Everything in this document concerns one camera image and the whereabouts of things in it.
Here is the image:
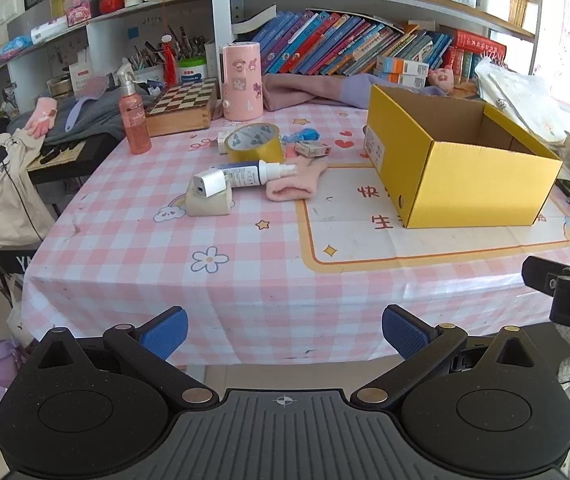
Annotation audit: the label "blue tissue pack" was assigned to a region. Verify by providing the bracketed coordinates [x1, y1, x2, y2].
[0, 35, 34, 59]

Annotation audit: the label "blue wrapper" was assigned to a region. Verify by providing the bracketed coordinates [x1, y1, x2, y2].
[281, 129, 320, 145]

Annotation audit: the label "beige block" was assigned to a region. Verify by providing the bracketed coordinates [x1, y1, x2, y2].
[185, 187, 233, 218]

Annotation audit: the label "pink pig plush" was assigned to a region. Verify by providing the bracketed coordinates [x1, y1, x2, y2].
[426, 67, 455, 96]

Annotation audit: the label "white charger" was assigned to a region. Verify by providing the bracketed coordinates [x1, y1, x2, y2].
[193, 169, 226, 199]

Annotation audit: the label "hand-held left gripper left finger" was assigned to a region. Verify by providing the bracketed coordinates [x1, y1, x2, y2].
[27, 306, 218, 407]

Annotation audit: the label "pink and purple cloth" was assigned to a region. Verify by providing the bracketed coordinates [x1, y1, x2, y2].
[262, 72, 447, 110]

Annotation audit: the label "pink fuzzy glove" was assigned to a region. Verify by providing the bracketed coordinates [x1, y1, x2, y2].
[265, 156, 330, 203]

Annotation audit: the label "wooden chess board box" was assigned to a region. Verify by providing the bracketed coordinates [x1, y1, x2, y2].
[145, 78, 219, 137]

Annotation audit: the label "red tassel ornament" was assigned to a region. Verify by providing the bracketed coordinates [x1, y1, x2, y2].
[160, 34, 177, 86]

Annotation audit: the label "pen holder with pens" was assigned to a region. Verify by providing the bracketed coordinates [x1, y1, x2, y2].
[129, 26, 216, 82]

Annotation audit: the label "row of colourful books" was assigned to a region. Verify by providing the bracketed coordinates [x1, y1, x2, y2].
[251, 9, 454, 77]

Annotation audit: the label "white jar green lid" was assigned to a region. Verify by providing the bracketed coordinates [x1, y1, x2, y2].
[177, 57, 209, 85]

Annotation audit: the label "red dictionaries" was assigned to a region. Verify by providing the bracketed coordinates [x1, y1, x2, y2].
[444, 29, 508, 82]

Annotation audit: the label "pink patterned knit glove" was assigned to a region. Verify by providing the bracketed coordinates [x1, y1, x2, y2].
[25, 97, 60, 139]

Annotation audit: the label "pink spray bottle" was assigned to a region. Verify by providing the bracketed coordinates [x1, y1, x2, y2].
[117, 71, 153, 156]

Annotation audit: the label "yellow tape roll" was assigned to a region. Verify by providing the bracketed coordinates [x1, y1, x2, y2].
[224, 122, 286, 165]

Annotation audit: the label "small staple box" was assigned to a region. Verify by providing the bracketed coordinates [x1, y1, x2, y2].
[295, 141, 333, 159]

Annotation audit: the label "black keyboard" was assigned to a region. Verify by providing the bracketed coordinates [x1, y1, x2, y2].
[27, 132, 122, 186]

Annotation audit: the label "white blue spray bottle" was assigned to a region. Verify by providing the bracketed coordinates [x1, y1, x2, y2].
[213, 160, 298, 189]

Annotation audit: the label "beige fabric bag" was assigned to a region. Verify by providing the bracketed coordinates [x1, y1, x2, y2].
[0, 127, 56, 249]

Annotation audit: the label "yellow cardboard box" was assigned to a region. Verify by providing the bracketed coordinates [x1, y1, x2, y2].
[363, 84, 564, 230]

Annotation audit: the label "pink sticker canister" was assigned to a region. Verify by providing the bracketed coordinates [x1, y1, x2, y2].
[219, 41, 265, 122]

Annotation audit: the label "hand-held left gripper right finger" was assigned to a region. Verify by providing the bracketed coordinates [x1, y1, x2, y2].
[355, 305, 547, 407]

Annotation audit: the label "white bookshelf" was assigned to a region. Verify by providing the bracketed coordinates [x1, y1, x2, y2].
[0, 0, 543, 126]

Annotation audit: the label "purple hairbrush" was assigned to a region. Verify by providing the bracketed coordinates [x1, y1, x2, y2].
[64, 77, 111, 134]

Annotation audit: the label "plastic bag of papers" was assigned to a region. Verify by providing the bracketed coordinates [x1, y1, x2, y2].
[474, 57, 569, 144]

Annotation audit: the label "orange blue medicine box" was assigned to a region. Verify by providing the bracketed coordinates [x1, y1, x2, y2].
[376, 55, 431, 75]
[376, 71, 429, 89]

